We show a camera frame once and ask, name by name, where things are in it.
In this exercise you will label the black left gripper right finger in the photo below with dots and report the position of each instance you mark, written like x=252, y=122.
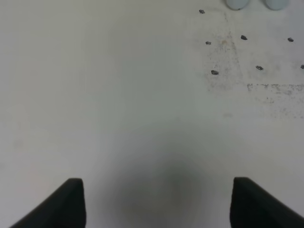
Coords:
x=253, y=207

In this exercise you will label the left light blue teacup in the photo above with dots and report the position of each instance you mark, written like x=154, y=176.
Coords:
x=236, y=4

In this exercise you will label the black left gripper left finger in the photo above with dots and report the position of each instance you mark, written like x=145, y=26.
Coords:
x=64, y=208

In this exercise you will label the right light blue teacup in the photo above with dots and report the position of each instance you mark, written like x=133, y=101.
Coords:
x=276, y=4

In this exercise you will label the light blue teacup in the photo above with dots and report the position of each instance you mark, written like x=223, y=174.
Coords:
x=236, y=4
x=276, y=4

